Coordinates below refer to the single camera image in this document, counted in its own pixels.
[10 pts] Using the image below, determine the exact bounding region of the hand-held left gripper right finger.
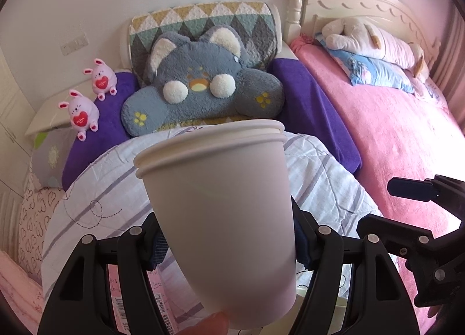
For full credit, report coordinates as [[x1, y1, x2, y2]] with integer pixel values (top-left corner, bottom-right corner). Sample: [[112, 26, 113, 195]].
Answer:
[[291, 200, 417, 335]]

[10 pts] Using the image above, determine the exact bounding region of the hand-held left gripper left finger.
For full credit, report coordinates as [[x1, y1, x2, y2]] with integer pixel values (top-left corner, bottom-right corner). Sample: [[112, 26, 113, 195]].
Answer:
[[38, 212, 168, 335]]

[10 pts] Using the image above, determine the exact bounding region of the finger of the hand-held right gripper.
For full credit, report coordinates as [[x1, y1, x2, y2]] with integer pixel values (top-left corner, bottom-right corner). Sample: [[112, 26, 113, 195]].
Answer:
[[356, 214, 465, 307], [387, 174, 465, 205]]

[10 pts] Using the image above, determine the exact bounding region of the white paper cup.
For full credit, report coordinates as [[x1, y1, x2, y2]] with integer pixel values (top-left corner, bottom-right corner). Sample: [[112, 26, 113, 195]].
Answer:
[[133, 119, 298, 329]]

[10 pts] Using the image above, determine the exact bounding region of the person's left hand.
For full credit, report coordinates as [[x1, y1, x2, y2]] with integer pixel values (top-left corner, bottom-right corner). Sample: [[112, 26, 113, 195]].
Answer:
[[181, 311, 230, 335]]

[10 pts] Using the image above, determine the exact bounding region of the pink printed box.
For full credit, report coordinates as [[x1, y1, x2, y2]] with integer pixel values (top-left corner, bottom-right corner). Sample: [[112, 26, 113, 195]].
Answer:
[[105, 263, 206, 335]]

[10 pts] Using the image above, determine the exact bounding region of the pink fleece blanket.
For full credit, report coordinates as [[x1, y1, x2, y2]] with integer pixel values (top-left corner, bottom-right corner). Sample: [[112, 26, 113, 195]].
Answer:
[[290, 34, 465, 335]]

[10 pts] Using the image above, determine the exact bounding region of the white striped quilt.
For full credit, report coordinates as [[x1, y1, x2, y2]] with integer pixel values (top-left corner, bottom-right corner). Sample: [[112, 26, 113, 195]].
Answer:
[[40, 123, 386, 307]]

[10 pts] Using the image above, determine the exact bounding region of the blue printed pillow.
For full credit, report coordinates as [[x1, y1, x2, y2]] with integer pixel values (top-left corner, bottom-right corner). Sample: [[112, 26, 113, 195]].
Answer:
[[314, 31, 417, 94]]

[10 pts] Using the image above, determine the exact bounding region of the heart print pillow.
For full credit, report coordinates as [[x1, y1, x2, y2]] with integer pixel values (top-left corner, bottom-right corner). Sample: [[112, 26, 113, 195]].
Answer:
[[17, 184, 67, 282]]

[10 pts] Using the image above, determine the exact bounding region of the purple blanket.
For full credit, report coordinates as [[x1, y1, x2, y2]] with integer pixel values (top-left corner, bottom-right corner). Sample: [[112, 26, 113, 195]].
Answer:
[[62, 57, 362, 191]]

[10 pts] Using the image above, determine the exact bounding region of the grey flower print pillow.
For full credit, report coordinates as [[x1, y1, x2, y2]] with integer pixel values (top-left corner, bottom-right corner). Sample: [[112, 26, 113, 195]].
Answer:
[[31, 131, 79, 190]]

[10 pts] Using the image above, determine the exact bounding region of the pink patterned cloth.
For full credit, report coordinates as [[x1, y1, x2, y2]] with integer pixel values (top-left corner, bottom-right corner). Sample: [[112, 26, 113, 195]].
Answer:
[[0, 250, 45, 335]]

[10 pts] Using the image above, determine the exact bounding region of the pink bunny plush toy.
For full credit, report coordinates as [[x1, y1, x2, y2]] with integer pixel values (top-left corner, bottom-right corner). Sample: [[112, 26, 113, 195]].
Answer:
[[57, 89, 100, 141], [83, 58, 118, 102]]

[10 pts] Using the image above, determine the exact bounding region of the white plush dog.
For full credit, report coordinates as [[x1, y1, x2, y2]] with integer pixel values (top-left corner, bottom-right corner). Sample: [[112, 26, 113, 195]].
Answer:
[[321, 17, 430, 78]]

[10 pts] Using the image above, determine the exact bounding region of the white bedside table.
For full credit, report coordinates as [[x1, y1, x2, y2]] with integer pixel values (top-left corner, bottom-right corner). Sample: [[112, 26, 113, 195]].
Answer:
[[24, 76, 96, 137]]

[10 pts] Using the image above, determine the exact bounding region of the grey cat plush pillow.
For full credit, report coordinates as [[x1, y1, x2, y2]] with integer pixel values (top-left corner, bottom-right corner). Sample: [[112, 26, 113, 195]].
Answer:
[[121, 25, 285, 137]]

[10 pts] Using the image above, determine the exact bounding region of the white wooden bed headboard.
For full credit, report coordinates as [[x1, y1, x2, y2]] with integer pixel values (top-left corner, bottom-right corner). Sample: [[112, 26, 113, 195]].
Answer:
[[285, 0, 443, 78]]

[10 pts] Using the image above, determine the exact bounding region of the white wardrobe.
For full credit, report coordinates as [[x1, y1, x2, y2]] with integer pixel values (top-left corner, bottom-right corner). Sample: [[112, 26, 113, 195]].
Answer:
[[0, 52, 31, 198]]

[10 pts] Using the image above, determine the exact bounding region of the quilted diamond pattern cover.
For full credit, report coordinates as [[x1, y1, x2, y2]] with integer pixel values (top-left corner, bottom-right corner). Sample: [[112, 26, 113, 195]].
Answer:
[[128, 1, 282, 86]]

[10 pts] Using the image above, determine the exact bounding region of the white wall switch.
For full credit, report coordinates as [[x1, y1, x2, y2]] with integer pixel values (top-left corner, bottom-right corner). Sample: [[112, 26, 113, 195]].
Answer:
[[60, 31, 90, 57]]

